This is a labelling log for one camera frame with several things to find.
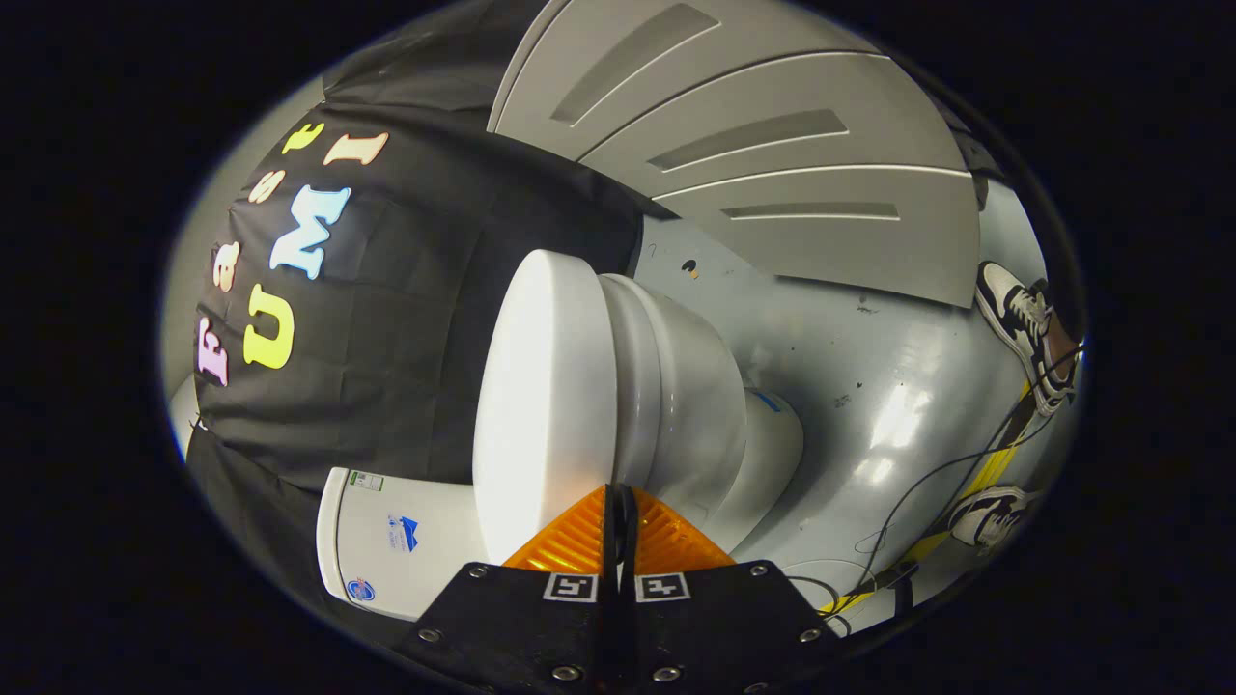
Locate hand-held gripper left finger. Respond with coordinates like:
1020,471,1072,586
391,483,619,695

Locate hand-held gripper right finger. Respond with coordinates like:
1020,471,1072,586
618,483,853,695

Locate white toilet lid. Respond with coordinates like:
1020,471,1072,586
472,249,621,567

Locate person's black white sneaker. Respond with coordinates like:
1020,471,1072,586
974,261,1079,418
948,486,1036,550

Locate yellow floor tape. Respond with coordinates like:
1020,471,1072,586
819,381,1036,616

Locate black backdrop cloth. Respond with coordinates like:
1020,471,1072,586
183,0,679,650

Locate grey drawer cabinet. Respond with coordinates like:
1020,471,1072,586
486,0,982,310

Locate thin black floor cable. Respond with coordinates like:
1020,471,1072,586
782,343,1084,630

